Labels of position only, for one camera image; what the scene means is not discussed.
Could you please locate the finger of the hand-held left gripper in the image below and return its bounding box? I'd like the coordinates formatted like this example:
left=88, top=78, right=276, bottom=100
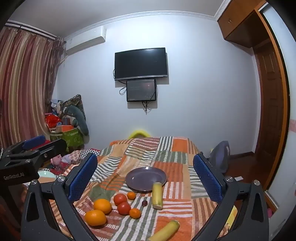
left=23, top=138, right=67, bottom=165
left=5, top=135, right=47, bottom=156

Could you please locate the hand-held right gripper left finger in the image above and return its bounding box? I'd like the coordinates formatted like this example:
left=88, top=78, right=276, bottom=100
left=20, top=153, right=107, bottom=241

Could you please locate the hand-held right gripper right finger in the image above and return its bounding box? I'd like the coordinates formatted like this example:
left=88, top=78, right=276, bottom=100
left=193, top=152, right=270, bottom=241

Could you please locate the large orange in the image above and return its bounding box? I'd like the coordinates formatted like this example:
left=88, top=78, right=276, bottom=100
left=84, top=209, right=107, bottom=227
left=93, top=199, right=112, bottom=214

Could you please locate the red tomato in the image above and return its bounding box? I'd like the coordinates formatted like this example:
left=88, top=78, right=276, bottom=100
left=117, top=202, right=131, bottom=215
left=113, top=193, right=128, bottom=206

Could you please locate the yellow corn cob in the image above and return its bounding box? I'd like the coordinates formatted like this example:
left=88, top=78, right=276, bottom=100
left=152, top=182, right=163, bottom=210
left=147, top=220, right=180, bottom=241

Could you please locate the brown ceramic plate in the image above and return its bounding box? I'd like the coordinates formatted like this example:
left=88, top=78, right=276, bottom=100
left=125, top=166, right=167, bottom=193

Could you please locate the green cardboard box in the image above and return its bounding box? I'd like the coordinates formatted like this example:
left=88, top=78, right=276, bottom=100
left=50, top=128, right=84, bottom=147

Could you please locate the red plastic bag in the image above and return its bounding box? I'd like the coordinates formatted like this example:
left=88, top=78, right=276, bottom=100
left=45, top=113, right=62, bottom=128

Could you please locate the black white checkered cloth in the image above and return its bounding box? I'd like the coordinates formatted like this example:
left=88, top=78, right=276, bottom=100
left=79, top=149, right=101, bottom=160

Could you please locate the striped patchwork blanket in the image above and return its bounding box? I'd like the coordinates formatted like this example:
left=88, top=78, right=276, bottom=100
left=48, top=137, right=238, bottom=241

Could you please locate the patterned dark cloth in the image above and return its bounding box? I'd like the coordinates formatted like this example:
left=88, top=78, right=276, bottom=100
left=62, top=95, right=86, bottom=121

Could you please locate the striped red curtain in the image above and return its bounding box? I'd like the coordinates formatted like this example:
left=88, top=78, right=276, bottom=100
left=0, top=27, right=64, bottom=149

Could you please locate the yellow plastic object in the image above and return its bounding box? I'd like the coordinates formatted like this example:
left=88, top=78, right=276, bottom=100
left=128, top=130, right=152, bottom=139

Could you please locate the brown wooden door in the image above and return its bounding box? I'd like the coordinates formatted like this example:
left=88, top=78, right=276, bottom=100
left=254, top=42, right=286, bottom=176

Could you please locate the white air conditioner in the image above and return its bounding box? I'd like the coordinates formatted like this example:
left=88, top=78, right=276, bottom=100
left=64, top=26, right=106, bottom=55

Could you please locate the white wardrobe door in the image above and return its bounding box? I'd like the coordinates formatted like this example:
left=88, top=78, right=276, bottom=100
left=261, top=5, right=296, bottom=209

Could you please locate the wooden overhead cabinet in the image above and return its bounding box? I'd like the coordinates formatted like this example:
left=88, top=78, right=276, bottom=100
left=217, top=0, right=271, bottom=48

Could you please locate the small black wall monitor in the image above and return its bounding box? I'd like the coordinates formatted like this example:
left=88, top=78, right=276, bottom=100
left=126, top=79, right=157, bottom=102

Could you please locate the black wall television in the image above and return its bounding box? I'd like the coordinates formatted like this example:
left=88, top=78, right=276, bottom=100
left=115, top=48, right=168, bottom=81

